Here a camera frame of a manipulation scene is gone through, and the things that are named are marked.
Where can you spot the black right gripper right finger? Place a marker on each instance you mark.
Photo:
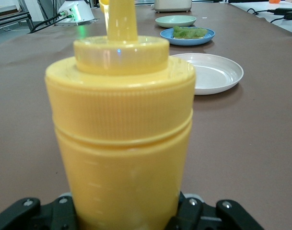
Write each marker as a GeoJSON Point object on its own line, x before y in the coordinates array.
{"type": "Point", "coordinates": [196, 215]}

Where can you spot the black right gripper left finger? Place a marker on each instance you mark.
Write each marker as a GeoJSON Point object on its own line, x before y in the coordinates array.
{"type": "Point", "coordinates": [28, 215]}

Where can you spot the yellow squeeze bottle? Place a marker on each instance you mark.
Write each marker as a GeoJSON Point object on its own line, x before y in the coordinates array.
{"type": "Point", "coordinates": [121, 143]}

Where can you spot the green lettuce leaf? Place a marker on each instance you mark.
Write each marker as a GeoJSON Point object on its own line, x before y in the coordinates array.
{"type": "Point", "coordinates": [189, 32]}

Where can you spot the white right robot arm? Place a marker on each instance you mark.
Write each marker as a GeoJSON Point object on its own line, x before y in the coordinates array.
{"type": "Point", "coordinates": [76, 10]}

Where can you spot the beige round plate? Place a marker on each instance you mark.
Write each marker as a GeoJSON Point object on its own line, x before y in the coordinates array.
{"type": "Point", "coordinates": [213, 76]}

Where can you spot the blue round plate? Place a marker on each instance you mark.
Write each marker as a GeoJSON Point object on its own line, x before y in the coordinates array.
{"type": "Point", "coordinates": [167, 36]}

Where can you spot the light green round plate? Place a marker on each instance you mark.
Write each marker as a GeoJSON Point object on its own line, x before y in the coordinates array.
{"type": "Point", "coordinates": [175, 21]}

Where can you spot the black metal rack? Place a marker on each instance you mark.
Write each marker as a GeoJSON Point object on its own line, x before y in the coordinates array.
{"type": "Point", "coordinates": [11, 18]}

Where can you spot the white side table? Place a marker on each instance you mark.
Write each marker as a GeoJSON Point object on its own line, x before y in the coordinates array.
{"type": "Point", "coordinates": [256, 21]}

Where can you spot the beige chrome toaster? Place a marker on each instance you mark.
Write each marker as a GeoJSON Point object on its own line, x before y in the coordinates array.
{"type": "Point", "coordinates": [172, 6]}

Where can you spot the black power adapter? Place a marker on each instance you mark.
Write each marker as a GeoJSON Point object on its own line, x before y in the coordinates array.
{"type": "Point", "coordinates": [287, 12]}

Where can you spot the small orange object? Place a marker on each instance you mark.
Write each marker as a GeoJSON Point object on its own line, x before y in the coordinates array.
{"type": "Point", "coordinates": [274, 1]}

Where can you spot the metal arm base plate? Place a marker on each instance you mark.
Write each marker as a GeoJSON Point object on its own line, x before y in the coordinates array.
{"type": "Point", "coordinates": [93, 21]}

